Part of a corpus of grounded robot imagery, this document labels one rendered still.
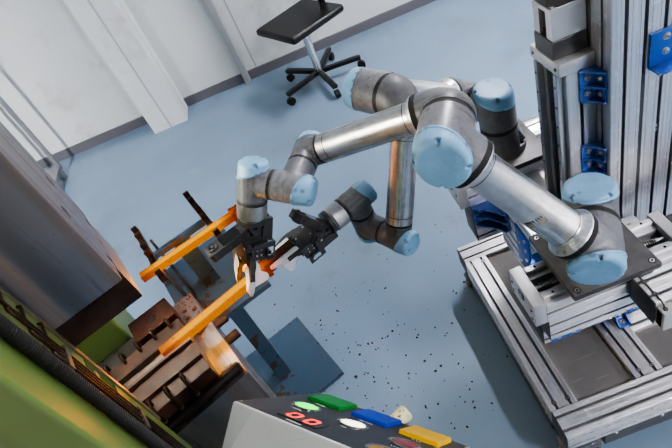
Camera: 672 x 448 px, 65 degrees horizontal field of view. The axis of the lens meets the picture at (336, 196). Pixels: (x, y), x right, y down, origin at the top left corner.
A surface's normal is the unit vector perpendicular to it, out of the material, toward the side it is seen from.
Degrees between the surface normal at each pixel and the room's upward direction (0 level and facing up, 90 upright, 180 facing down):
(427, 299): 0
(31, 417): 90
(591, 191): 7
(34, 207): 90
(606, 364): 0
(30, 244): 90
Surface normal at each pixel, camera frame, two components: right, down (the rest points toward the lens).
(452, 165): -0.35, 0.63
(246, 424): -0.50, -0.26
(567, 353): -0.32, -0.70
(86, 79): 0.22, 0.60
